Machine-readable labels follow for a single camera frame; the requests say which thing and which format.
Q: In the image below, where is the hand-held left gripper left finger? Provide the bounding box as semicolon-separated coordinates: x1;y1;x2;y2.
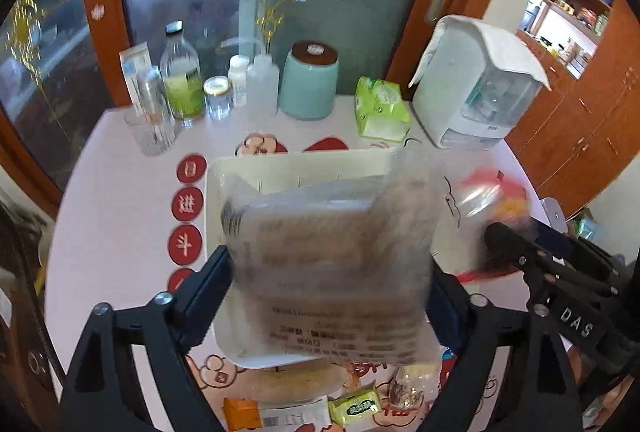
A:
60;245;236;432

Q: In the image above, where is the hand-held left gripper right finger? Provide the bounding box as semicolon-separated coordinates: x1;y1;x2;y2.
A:
417;269;583;432

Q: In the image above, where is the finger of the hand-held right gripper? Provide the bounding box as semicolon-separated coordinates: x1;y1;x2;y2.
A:
484;221;561;285
530;217;618;283

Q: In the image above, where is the red and yellow snack packet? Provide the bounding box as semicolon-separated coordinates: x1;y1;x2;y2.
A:
445;165;533;273

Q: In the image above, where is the large clear biscuit packet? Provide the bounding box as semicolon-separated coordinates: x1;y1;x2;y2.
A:
220;147;446;365

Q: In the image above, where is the white plastic tray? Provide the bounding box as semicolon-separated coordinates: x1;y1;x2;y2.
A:
202;147;488;370

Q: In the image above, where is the white plastic container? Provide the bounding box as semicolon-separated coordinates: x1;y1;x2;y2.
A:
540;198;568;238

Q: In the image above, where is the teal plastic bag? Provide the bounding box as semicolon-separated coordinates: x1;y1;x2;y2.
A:
575;212;601;240

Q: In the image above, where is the small clear snack packet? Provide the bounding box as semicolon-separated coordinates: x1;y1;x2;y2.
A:
387;362;443;413

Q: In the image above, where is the green snack packet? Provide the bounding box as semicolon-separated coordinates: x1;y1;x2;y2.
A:
327;382;383;428

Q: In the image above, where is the orange snack packet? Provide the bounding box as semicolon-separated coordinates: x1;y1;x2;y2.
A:
222;396;333;432

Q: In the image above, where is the wooden cabinet with shelves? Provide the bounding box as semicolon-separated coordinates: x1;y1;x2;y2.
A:
505;0;640;218

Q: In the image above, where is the white countertop dispenser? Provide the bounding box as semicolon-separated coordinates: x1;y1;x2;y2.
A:
412;15;546;149

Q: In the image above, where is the clear glass tumbler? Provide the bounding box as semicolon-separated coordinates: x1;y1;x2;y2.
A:
124;107;176;157

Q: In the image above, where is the green tissue pack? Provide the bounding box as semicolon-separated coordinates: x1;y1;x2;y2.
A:
355;77;413;142

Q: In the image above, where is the gold lid glass jar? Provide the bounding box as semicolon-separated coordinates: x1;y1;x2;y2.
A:
203;76;234;120

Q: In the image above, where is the white folded towel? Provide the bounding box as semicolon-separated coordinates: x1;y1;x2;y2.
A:
409;15;551;90

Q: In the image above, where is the green label plastic bottle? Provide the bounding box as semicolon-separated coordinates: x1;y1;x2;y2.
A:
160;21;206;127

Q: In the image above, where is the translucent squeeze bottle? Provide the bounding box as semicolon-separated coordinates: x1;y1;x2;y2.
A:
216;37;281;115

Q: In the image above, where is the small white pill bottle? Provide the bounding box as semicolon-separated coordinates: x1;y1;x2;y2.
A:
227;55;251;107

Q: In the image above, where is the teal canister with brown lid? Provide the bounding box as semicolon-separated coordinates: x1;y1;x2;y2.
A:
279;41;341;120

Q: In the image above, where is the white and teal carton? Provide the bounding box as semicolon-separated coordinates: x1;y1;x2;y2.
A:
119;43;156;113

